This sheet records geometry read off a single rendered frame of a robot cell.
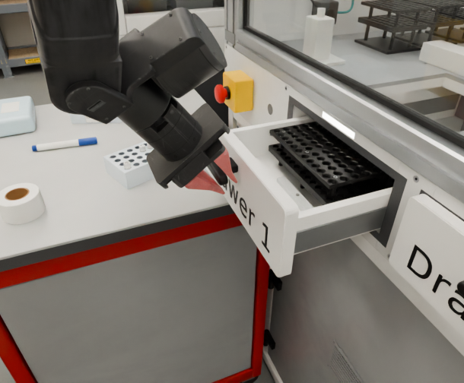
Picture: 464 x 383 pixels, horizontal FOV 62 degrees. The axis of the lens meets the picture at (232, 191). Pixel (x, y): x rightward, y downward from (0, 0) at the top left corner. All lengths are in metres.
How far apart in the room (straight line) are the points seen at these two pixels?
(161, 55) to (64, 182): 0.51
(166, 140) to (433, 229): 0.30
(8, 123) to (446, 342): 0.96
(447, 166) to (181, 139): 0.28
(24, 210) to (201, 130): 0.39
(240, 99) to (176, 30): 0.50
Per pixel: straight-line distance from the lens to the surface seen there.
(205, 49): 0.37
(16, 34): 4.62
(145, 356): 0.98
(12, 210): 0.73
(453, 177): 0.47
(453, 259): 0.47
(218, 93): 0.85
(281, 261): 0.47
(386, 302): 0.64
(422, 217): 0.48
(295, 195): 0.58
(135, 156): 0.80
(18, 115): 1.06
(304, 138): 0.63
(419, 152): 0.49
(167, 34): 0.37
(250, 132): 0.67
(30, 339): 0.87
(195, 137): 0.43
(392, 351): 0.68
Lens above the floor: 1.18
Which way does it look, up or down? 35 degrees down
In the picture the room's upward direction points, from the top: straight up
